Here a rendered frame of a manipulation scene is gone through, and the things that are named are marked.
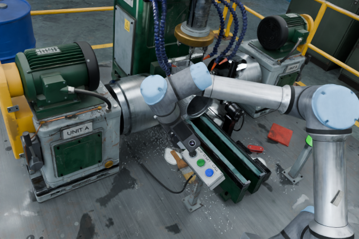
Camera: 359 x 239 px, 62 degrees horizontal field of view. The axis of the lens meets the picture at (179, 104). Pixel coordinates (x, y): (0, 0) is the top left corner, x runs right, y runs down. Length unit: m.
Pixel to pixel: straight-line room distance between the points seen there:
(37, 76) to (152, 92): 0.40
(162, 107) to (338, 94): 0.46
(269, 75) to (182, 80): 0.92
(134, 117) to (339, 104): 0.73
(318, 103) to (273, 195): 0.71
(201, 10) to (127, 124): 0.55
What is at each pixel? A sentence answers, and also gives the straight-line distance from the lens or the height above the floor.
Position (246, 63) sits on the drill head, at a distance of 1.59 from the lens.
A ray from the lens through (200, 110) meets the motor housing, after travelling 1.51.
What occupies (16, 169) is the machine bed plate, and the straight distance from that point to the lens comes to 1.45.
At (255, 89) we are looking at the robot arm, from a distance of 0.96.
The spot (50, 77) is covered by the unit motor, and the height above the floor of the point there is 1.31.
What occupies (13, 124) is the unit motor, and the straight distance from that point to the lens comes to 1.12.
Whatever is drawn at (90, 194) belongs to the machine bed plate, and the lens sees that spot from 1.31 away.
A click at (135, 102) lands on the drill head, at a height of 1.13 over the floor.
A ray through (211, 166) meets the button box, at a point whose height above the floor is 1.08.
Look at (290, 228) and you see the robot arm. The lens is 1.13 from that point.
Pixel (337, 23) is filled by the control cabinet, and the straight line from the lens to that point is 4.53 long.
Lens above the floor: 1.87
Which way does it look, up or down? 38 degrees down
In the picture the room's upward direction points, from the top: 11 degrees clockwise
